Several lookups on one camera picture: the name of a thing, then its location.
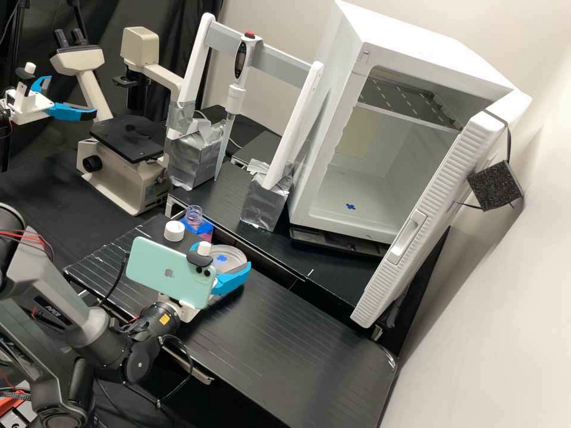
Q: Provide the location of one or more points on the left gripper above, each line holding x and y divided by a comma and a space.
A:
29, 107

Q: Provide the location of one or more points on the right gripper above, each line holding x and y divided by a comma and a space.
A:
187, 313

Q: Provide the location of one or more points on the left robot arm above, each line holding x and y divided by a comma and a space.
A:
3, 117

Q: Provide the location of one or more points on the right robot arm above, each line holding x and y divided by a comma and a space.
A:
84, 325

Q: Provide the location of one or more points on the petri dish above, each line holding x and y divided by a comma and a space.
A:
229, 263

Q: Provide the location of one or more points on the blue bottle holder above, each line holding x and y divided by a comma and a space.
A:
203, 230

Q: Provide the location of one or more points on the white cap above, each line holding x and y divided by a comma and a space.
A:
174, 232

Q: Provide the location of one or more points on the small bottle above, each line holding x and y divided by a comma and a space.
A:
194, 214

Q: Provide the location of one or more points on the black platform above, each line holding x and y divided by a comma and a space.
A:
276, 339
232, 196

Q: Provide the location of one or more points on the cream microscope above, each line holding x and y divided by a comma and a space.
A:
129, 178

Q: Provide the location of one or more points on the black tray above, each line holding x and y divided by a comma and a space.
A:
321, 243

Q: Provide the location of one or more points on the white pipette stand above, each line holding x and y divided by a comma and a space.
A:
196, 62

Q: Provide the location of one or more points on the pipette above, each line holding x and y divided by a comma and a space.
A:
243, 58

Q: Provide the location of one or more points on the incubator door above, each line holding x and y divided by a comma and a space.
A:
428, 214

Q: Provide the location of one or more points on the white incubator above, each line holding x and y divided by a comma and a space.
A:
401, 58

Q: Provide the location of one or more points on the right wrist camera phone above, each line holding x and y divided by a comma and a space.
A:
165, 267

